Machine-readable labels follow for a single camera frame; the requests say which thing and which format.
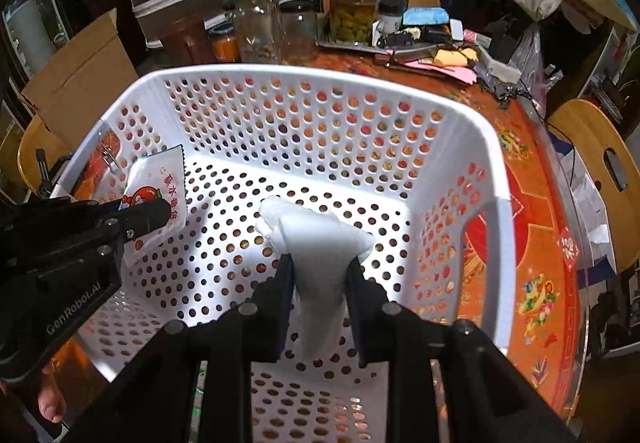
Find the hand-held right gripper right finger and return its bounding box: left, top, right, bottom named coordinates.
left=345, top=257, right=581, bottom=443

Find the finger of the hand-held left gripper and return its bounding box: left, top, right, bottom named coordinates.
left=117, top=198, right=172, bottom=240

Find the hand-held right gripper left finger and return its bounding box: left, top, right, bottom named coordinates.
left=65, top=253, right=298, bottom=443

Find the white packet with red print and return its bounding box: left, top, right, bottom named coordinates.
left=94, top=146, right=189, bottom=269

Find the white soft tissue pack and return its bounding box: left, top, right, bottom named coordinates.
left=255, top=196, right=374, bottom=360

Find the white perforated plastic basket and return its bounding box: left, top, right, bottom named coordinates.
left=69, top=63, right=517, bottom=443

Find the person's left hand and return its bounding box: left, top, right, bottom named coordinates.
left=36, top=362, right=69, bottom=425

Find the metal binder clip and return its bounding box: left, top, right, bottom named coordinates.
left=100, top=130, right=123, bottom=172

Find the brown cardboard box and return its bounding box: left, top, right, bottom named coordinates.
left=21, top=8, right=140, bottom=151

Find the small orange sauce jar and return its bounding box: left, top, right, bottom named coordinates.
left=209, top=26, right=242, bottom=64

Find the orange patterned tablecloth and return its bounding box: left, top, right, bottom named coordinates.
left=280, top=50, right=588, bottom=424

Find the green-lid empty glass jar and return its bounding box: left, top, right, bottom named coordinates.
left=229, top=0, right=282, bottom=65

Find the dark-lid empty glass jar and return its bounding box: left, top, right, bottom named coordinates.
left=277, top=0, right=319, bottom=60

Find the pink paper sheet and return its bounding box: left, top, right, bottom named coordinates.
left=404, top=57, right=479, bottom=85

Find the metal tray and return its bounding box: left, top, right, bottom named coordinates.
left=316, top=30, right=392, bottom=57

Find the yellow cloth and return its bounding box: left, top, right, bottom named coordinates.
left=434, top=46, right=479, bottom=67

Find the red-lid jar of green pickles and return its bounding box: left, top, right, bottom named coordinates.
left=326, top=0, right=382, bottom=46

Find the black-cap small bottle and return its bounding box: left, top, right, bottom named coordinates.
left=376, top=0, right=410, bottom=35

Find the blue sponge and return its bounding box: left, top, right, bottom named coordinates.
left=401, top=6, right=449, bottom=27

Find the clear plastic bag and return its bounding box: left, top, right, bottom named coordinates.
left=509, top=22, right=563, bottom=100

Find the wooden chair with handle slot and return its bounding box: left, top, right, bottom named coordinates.
left=546, top=98, right=640, bottom=275

